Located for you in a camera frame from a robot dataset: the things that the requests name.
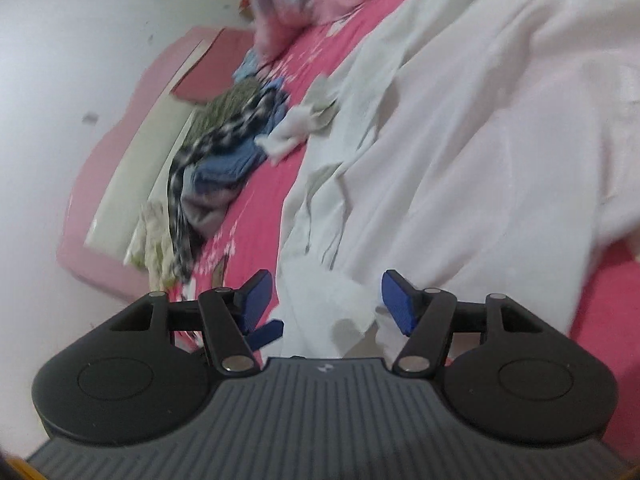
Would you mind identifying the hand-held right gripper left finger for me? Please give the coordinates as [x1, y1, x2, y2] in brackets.
[107, 269, 274, 376]

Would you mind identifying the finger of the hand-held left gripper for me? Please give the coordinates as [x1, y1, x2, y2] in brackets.
[248, 320, 285, 352]

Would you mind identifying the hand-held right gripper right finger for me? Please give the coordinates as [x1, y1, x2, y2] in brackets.
[381, 269, 546, 378]

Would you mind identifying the white long-sleeve shirt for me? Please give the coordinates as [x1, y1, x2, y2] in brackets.
[277, 0, 640, 361]

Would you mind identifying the blue folded garment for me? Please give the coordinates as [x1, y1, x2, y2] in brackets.
[182, 80, 291, 236]

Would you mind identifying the small white grey garment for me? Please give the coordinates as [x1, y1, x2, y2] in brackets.
[255, 75, 341, 166]

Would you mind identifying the dark pink cushion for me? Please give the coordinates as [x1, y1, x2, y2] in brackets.
[172, 30, 261, 106]

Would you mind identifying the light blue cloth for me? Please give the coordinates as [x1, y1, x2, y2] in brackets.
[232, 52, 266, 81]

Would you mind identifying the pink cream headboard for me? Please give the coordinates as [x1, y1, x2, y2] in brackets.
[55, 25, 256, 301]

